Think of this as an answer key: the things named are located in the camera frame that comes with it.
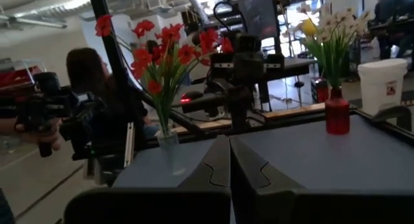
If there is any black frame upright post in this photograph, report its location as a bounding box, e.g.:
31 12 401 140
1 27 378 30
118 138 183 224
87 0 143 147

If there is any person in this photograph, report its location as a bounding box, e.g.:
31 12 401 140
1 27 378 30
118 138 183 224
371 0 414 56
64 47 156 147

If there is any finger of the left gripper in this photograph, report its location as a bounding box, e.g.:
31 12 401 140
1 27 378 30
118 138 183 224
248 57 264 85
235 57 250 85

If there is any desk monitor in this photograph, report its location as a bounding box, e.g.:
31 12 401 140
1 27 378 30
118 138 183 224
237 0 279 40

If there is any person's forearm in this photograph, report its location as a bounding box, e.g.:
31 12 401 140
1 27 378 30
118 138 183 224
0 118 20 137

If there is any large red flower bunch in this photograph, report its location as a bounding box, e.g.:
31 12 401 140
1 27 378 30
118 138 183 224
151 23 234 134

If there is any black computer mouse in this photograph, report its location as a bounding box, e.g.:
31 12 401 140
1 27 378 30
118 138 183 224
180 90 205 105

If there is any black side desk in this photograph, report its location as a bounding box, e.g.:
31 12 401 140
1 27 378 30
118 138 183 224
255 57 320 113

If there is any white flower bunch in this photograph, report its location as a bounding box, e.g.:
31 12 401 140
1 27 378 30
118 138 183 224
318 5 373 89
292 2 337 89

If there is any person's hand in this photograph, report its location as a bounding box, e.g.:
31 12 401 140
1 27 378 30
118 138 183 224
14 118 64 153

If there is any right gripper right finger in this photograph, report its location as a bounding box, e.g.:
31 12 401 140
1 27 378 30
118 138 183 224
230 135 414 224

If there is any black handheld controller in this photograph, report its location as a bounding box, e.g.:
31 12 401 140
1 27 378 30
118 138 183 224
14 71 101 159

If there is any gray frame bracket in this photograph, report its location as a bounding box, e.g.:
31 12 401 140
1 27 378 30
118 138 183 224
371 105 413 131

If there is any yellow tulip stem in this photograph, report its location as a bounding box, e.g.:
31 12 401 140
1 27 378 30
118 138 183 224
300 17 337 89

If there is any red floor box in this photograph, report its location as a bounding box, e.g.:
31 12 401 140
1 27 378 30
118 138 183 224
310 77 329 104

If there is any clear glass vase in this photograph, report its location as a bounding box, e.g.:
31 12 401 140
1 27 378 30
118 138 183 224
156 128 187 176

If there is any red glass vase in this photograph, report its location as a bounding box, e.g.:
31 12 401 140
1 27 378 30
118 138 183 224
324 85 351 136

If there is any blue table mat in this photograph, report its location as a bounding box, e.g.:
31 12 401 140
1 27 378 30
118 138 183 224
113 115 414 194

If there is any white frame bracket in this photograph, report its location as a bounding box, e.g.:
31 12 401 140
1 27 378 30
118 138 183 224
124 121 136 169

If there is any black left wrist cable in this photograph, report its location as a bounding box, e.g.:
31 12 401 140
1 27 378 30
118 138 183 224
212 0 248 34

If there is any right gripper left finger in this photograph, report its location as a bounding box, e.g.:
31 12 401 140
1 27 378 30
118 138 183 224
63 135 232 224

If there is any white plastic bucket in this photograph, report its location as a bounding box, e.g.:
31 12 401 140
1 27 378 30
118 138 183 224
357 58 408 117

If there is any small red flower bunch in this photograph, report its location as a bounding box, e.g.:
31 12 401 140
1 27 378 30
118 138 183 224
94 14 182 134

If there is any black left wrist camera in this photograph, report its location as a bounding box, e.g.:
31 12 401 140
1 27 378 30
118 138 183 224
237 34 259 55

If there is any clear lidded red bin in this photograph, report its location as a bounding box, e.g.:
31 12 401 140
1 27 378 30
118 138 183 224
0 58 46 89

